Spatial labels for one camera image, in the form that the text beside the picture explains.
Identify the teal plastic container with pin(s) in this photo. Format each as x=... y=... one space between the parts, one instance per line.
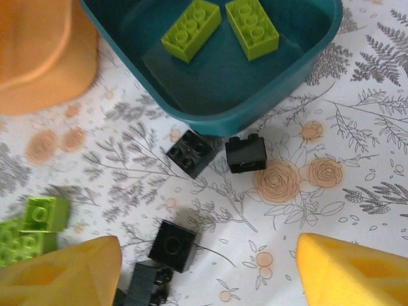
x=207 y=79

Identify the green small lego brick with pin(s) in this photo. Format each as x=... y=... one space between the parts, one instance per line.
x=44 y=213

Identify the orange plastic container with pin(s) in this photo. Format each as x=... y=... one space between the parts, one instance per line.
x=38 y=48

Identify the green long lego brick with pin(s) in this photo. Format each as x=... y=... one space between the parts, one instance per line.
x=252 y=32
x=191 y=35
x=12 y=242

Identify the black small lego brick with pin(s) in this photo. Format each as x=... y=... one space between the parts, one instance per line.
x=189 y=153
x=245 y=157
x=172 y=245

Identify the floral print tablecloth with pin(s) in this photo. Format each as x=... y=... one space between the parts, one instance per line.
x=318 y=207

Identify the black long lego brick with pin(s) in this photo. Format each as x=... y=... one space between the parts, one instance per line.
x=143 y=283

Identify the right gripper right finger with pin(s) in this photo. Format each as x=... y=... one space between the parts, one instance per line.
x=325 y=280

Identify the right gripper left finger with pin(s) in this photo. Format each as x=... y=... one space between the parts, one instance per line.
x=95 y=271

